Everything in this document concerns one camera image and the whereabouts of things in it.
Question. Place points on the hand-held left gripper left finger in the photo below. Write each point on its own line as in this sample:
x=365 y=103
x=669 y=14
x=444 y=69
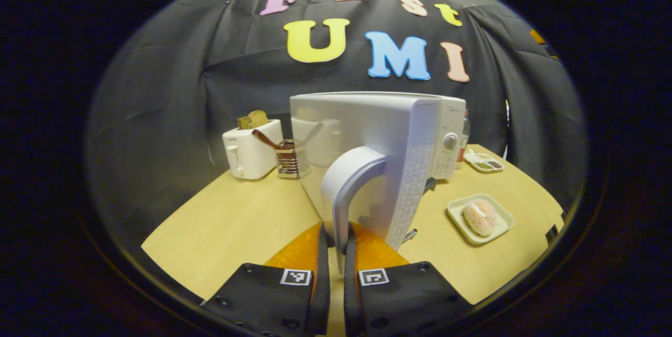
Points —
x=321 y=295

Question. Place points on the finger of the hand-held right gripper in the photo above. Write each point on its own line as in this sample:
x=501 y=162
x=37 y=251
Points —
x=538 y=37

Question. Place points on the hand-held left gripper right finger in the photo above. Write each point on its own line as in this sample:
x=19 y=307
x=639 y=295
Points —
x=350 y=300

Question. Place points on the white microwave oven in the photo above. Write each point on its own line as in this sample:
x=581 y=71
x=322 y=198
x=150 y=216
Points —
x=378 y=127

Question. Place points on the pale green square plate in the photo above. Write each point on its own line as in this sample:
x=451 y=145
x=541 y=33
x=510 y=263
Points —
x=455 y=213

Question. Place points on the white divided dish with beans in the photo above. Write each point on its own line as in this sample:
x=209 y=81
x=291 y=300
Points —
x=483 y=164

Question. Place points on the white toaster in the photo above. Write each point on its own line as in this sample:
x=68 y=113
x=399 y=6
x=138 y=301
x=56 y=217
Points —
x=252 y=153

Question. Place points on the brown wooden spoon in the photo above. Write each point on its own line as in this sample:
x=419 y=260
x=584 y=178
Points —
x=265 y=139

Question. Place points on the brown toast slice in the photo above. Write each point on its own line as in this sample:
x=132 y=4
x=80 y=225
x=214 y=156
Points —
x=254 y=119

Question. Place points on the black backdrop cloth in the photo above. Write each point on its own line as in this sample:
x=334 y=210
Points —
x=168 y=90

